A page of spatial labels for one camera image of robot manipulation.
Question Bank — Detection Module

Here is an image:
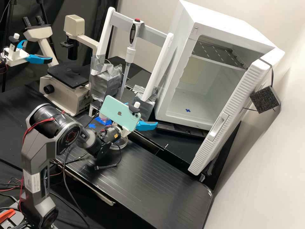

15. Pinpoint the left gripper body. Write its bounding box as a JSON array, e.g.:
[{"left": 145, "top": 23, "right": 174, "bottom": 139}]
[{"left": 3, "top": 46, "right": 31, "bottom": 67}]

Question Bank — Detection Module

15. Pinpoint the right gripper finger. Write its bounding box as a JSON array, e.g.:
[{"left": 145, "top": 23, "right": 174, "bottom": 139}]
[{"left": 136, "top": 120, "right": 159, "bottom": 131}]

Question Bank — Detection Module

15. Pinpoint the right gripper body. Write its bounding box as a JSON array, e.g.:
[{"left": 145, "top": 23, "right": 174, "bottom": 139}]
[{"left": 118, "top": 126, "right": 131, "bottom": 139}]

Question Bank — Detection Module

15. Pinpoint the left phone holder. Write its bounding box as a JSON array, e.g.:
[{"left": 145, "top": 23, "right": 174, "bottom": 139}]
[{"left": 9, "top": 33, "right": 21, "bottom": 52}]

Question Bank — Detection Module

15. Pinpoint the petri dish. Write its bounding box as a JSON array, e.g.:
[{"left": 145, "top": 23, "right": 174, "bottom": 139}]
[{"left": 109, "top": 135, "right": 129, "bottom": 151}]

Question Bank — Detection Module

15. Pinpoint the blue bottle holder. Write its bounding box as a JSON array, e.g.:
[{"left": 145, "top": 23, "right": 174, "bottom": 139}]
[{"left": 94, "top": 116, "right": 113, "bottom": 126}]

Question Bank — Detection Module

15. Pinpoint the black tray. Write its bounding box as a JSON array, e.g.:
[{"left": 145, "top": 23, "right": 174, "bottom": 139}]
[{"left": 155, "top": 121, "right": 208, "bottom": 139}]

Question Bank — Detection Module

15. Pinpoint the cream microscope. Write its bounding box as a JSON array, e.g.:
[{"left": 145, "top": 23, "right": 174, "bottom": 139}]
[{"left": 22, "top": 14, "right": 101, "bottom": 117}]

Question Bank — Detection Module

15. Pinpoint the white pipette stand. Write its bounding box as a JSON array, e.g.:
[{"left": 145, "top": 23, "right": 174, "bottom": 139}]
[{"left": 89, "top": 6, "right": 175, "bottom": 113}]

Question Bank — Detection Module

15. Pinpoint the incubator door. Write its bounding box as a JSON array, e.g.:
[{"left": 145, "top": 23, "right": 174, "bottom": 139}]
[{"left": 187, "top": 48, "right": 286, "bottom": 176}]

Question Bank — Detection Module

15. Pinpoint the pipette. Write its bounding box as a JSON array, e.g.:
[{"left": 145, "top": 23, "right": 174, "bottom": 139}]
[{"left": 119, "top": 18, "right": 145, "bottom": 100}]

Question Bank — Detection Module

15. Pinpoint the white incubator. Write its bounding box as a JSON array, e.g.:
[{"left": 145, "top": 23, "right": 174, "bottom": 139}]
[{"left": 153, "top": 0, "right": 285, "bottom": 131}]

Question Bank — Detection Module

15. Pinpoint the right wrist camera phone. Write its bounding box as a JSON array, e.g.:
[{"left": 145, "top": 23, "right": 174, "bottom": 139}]
[{"left": 99, "top": 95, "right": 142, "bottom": 132}]

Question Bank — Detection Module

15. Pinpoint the black cable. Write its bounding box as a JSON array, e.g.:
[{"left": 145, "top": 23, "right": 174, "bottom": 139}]
[{"left": 94, "top": 142, "right": 122, "bottom": 171}]

